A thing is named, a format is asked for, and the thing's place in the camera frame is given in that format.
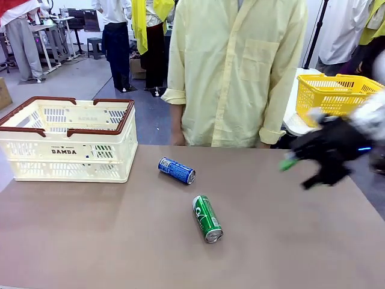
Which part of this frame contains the open cardboard box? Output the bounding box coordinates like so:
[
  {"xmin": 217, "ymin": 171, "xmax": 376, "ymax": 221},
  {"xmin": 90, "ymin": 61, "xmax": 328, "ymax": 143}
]
[{"xmin": 129, "ymin": 57, "xmax": 148, "ymax": 80}]

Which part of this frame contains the person's right hand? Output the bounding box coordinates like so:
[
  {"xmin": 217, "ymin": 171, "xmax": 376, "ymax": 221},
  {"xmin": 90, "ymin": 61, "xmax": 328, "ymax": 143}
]
[{"xmin": 170, "ymin": 134, "xmax": 186, "ymax": 148}]

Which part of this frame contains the black monitor screen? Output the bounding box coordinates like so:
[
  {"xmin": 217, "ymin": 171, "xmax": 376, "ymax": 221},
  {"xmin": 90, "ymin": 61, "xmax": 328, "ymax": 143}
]
[{"xmin": 67, "ymin": 8, "xmax": 102, "ymax": 33}]

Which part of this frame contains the small black step stool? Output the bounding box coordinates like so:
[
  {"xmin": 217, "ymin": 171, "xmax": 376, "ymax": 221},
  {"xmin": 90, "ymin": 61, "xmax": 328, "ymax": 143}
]
[{"xmin": 87, "ymin": 37, "xmax": 105, "ymax": 60}]

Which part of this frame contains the person's left forearm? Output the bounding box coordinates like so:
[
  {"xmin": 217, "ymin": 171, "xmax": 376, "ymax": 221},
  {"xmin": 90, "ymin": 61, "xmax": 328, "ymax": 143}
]
[{"xmin": 259, "ymin": 105, "xmax": 289, "ymax": 149}]

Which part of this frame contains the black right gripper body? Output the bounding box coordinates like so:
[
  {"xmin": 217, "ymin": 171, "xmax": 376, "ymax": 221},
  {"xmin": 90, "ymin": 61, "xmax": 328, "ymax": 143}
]
[{"xmin": 290, "ymin": 116, "xmax": 375, "ymax": 189}]

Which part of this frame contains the closed cardboard box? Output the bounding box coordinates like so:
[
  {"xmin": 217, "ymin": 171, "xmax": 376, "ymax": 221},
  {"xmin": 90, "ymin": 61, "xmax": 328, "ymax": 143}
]
[{"xmin": 0, "ymin": 77, "xmax": 13, "ymax": 111}]

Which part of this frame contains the white table with rounded corners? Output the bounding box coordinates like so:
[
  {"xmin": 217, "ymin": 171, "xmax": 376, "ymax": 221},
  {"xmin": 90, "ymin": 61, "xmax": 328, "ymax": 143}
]
[{"xmin": 282, "ymin": 67, "xmax": 327, "ymax": 136}]

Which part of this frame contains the person in white shirt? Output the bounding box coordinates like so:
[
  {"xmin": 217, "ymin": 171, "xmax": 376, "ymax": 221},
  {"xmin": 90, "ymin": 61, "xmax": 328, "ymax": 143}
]
[{"xmin": 315, "ymin": 0, "xmax": 374, "ymax": 76}]

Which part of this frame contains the cream plastic shopping basket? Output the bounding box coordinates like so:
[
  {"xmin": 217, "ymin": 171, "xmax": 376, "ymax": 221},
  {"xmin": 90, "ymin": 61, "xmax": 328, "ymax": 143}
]
[{"xmin": 0, "ymin": 96, "xmax": 139, "ymax": 184}]

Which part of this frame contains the person with bright yellow garment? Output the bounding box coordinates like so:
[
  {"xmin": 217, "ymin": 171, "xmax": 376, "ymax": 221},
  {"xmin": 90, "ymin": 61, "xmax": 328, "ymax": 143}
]
[{"xmin": 131, "ymin": 0, "xmax": 175, "ymax": 97}]

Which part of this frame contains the blue drink can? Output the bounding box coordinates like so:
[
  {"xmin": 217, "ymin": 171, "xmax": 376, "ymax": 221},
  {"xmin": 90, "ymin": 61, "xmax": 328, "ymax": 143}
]
[{"xmin": 158, "ymin": 156, "xmax": 197, "ymax": 186}]

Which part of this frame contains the person in yellow-green vest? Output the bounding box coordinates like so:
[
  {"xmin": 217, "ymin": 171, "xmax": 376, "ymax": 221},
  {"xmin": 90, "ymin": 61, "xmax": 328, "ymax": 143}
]
[{"xmin": 345, "ymin": 0, "xmax": 385, "ymax": 82}]

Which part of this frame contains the person in white top, navy trousers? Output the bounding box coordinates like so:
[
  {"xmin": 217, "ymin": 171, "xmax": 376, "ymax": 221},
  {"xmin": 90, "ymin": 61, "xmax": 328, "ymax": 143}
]
[{"xmin": 91, "ymin": 0, "xmax": 133, "ymax": 93}]

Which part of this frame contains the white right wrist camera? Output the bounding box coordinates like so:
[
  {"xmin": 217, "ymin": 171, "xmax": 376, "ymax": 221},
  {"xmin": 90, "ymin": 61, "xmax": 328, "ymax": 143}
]
[{"xmin": 306, "ymin": 107, "xmax": 327, "ymax": 123}]

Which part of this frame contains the grey standing desk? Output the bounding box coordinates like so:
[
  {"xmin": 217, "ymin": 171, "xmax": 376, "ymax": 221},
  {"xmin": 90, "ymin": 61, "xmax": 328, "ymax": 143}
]
[{"xmin": 29, "ymin": 16, "xmax": 76, "ymax": 72}]

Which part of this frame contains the person in pale yellow shirt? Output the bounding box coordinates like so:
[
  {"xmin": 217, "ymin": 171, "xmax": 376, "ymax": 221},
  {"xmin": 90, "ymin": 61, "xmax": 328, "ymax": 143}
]
[{"xmin": 161, "ymin": 0, "xmax": 309, "ymax": 149}]

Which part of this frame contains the green can with white logo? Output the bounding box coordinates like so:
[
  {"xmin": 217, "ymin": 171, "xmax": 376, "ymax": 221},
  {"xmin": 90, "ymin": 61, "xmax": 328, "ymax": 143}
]
[{"xmin": 192, "ymin": 194, "xmax": 224, "ymax": 244}]

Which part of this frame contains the yellow plastic basket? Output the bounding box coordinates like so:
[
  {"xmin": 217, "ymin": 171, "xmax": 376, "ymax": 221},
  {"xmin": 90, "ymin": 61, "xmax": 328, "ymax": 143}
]
[{"xmin": 296, "ymin": 73, "xmax": 385, "ymax": 129}]

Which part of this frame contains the brown basket handle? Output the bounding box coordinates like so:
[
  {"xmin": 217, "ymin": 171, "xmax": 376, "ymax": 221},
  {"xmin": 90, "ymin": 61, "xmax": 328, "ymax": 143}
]
[
  {"xmin": 0, "ymin": 96, "xmax": 78, "ymax": 138},
  {"xmin": 66, "ymin": 98, "xmax": 135, "ymax": 138}
]

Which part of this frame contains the black tripod pole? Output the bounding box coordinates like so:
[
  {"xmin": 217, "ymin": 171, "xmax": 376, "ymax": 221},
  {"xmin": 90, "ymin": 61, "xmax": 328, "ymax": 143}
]
[{"xmin": 303, "ymin": 0, "xmax": 330, "ymax": 70}]

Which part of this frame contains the person's right forearm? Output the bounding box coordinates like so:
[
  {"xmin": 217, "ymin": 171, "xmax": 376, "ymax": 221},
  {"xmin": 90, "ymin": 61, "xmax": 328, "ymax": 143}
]
[{"xmin": 170, "ymin": 104, "xmax": 186, "ymax": 138}]

